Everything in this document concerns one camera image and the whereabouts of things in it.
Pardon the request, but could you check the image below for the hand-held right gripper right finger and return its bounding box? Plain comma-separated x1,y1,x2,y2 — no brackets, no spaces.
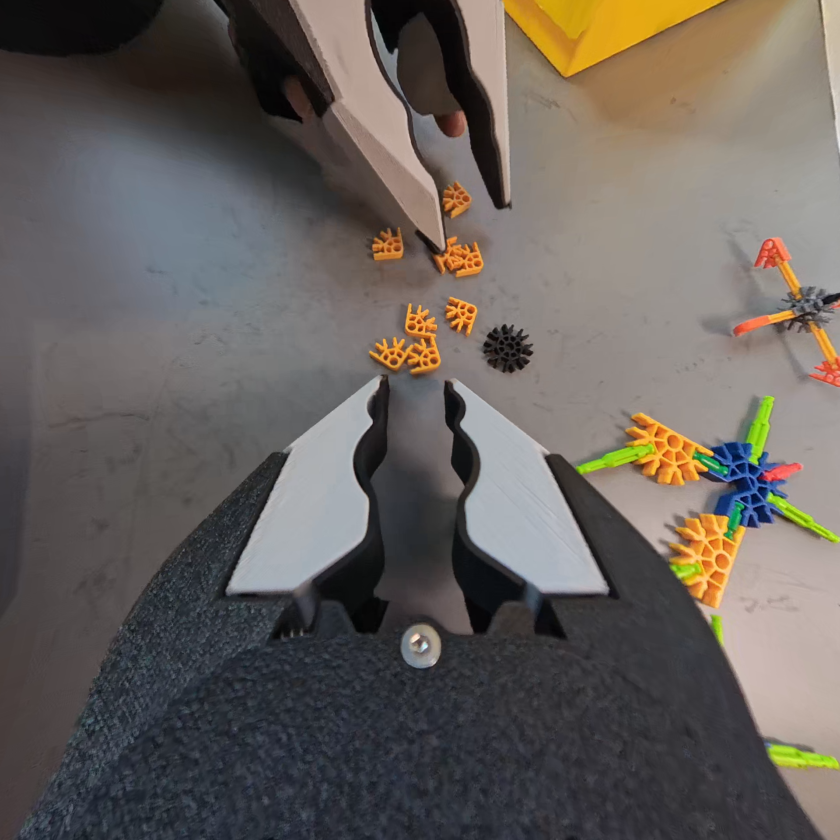
444,379,610,634

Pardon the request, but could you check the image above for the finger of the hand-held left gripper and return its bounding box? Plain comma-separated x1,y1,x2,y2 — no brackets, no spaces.
451,0,513,211
289,0,448,255

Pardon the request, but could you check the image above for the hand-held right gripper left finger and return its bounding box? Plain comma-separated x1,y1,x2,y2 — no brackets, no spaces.
226,375,390,634

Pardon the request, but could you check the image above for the black snowflake connector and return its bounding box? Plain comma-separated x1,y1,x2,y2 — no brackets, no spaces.
483,324,534,374

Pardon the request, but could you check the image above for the yellow plastic bin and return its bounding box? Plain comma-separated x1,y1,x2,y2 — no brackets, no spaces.
502,0,728,78

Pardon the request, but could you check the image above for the blue green assembly with red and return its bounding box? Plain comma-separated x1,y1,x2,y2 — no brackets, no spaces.
576,395,840,608

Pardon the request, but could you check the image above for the orange grey cross assembly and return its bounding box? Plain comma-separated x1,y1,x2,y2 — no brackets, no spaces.
731,238,840,388

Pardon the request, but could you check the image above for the blue green yellow assembly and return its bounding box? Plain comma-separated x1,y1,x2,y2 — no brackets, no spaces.
709,613,840,770

